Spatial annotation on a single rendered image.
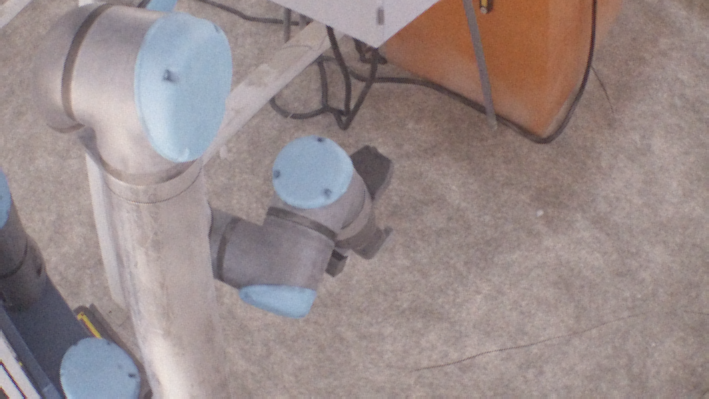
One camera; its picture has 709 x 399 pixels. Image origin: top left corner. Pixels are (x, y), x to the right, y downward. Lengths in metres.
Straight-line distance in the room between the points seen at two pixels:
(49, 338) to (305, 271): 0.59
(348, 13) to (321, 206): 0.77
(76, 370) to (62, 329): 0.38
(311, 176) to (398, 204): 1.32
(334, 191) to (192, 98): 0.54
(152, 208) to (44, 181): 2.02
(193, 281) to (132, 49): 0.26
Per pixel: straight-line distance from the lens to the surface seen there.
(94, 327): 2.16
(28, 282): 1.74
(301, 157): 1.39
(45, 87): 0.92
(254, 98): 2.60
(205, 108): 0.88
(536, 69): 2.69
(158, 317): 1.02
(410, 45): 2.91
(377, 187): 1.54
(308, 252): 1.37
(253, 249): 1.38
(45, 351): 1.71
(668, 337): 2.53
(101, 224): 2.37
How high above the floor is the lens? 2.08
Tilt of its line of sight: 49 degrees down
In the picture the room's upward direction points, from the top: 1 degrees counter-clockwise
